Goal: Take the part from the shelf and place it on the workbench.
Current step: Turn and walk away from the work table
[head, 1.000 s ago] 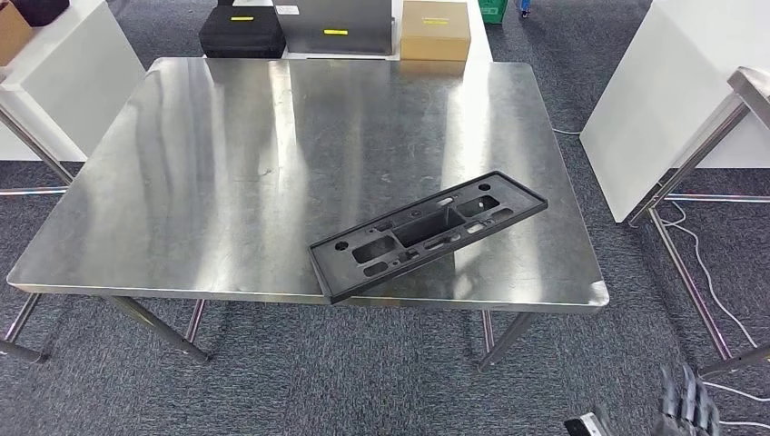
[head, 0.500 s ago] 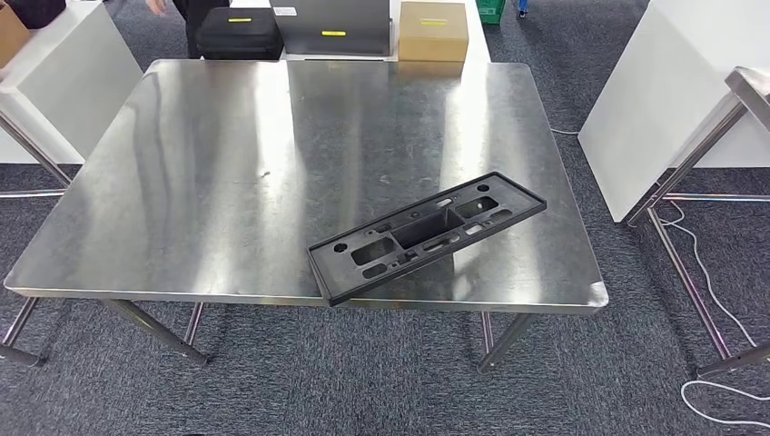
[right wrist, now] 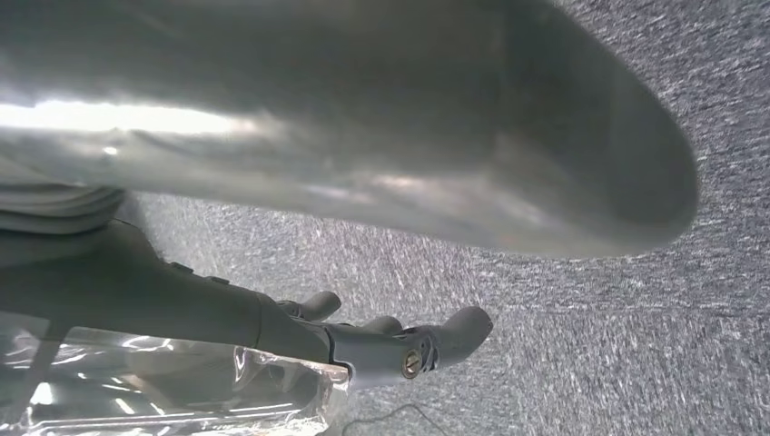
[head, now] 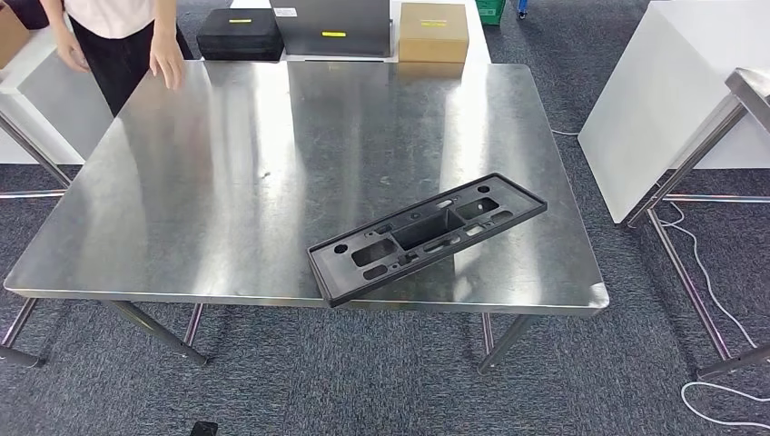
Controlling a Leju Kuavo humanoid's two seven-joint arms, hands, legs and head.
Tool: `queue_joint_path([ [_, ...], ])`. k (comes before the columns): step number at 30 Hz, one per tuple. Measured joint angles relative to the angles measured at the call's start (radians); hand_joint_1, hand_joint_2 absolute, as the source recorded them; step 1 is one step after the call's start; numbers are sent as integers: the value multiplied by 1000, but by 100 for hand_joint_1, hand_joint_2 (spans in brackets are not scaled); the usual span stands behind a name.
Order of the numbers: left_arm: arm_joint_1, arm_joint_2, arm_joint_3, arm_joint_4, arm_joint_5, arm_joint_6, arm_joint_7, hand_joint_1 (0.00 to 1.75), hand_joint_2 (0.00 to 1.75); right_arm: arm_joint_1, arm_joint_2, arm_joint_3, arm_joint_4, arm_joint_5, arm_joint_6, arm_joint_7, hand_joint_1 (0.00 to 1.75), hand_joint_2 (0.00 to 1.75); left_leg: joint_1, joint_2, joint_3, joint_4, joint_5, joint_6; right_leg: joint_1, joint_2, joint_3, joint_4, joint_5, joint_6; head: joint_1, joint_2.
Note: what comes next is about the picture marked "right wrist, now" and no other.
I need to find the silver rounded robot shell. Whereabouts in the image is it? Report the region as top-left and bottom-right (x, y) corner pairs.
(0, 0), (700, 261)

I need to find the thin black floor cable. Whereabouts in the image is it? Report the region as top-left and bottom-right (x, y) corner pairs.
(358, 402), (449, 436)

